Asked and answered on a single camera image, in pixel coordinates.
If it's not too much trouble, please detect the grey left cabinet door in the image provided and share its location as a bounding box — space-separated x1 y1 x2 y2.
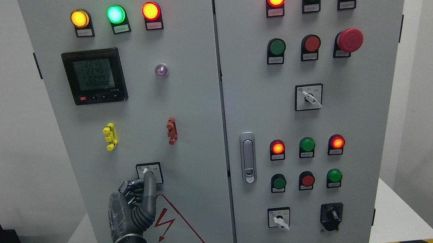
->
18 0 234 243

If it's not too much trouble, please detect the white rotary switch door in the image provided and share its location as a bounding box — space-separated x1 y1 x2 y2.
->
135 162 164 185

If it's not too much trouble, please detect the green push button lower left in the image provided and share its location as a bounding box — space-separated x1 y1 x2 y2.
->
270 174 287 193

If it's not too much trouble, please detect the grey right cabinet door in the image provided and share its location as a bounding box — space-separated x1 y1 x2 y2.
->
214 0 404 243

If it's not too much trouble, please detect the black rotary selector switch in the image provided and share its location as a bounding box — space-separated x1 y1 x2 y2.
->
320 202 344 231

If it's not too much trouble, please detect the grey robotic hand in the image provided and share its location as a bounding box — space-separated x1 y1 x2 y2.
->
108 168 157 242

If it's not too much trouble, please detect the green push button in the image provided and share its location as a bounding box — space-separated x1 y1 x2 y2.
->
266 38 287 65
270 174 287 193
326 169 343 188

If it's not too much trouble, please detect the yellow terminal clip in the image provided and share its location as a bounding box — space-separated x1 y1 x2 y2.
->
102 122 118 152

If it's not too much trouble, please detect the yellow indicator light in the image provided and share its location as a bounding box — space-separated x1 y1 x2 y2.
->
70 9 95 38

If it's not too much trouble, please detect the black digital power meter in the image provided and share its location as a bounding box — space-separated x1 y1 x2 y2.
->
61 48 128 106

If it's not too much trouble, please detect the red lit indicator middle right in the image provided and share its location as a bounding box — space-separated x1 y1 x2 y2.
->
327 134 346 156

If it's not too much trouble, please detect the green push button upper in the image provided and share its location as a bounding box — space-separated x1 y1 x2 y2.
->
266 38 287 65

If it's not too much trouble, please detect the red push button lower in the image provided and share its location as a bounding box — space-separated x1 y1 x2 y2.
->
298 171 315 191

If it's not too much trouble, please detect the red push button upper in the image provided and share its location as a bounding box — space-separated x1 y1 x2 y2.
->
300 34 321 61

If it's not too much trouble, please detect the white rotary switch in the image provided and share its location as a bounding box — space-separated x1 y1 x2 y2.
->
294 83 323 112
267 207 290 231

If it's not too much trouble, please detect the white rotary switch lower right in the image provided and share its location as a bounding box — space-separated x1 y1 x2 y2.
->
267 207 290 231

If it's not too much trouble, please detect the red triangle warning sticker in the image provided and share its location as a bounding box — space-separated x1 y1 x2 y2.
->
143 194 205 243

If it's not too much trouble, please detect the red lit indicator top right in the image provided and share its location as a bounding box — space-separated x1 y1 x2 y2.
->
266 0 285 18

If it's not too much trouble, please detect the white rotary switch upper right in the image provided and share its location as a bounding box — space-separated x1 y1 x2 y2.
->
294 83 323 112

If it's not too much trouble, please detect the grey cabinet door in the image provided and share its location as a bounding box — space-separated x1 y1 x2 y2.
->
18 0 234 243
214 0 404 243

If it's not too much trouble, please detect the red push button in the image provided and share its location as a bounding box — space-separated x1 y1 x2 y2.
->
300 34 321 61
298 171 315 191

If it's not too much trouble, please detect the red emergency stop button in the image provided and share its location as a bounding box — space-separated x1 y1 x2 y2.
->
333 27 364 58

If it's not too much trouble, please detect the red lit indicator light left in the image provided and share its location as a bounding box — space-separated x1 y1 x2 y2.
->
142 1 164 30

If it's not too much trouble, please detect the small purple lens indicator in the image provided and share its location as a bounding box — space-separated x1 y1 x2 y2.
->
154 64 169 78

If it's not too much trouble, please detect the green indicator middle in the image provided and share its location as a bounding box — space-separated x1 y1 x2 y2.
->
299 137 315 159

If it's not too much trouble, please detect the green lit indicator light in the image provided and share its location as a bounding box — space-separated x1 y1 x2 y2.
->
106 4 131 34

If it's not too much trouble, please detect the red terminal clip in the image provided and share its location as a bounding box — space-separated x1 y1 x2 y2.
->
166 117 178 145

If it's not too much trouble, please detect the green push button lower right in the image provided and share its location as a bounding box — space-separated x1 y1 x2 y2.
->
326 169 343 188

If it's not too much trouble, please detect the silver door lock handle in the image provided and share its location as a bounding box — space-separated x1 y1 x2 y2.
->
239 132 257 184

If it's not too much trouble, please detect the red lit indicator middle left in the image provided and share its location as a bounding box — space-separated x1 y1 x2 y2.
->
270 139 285 161

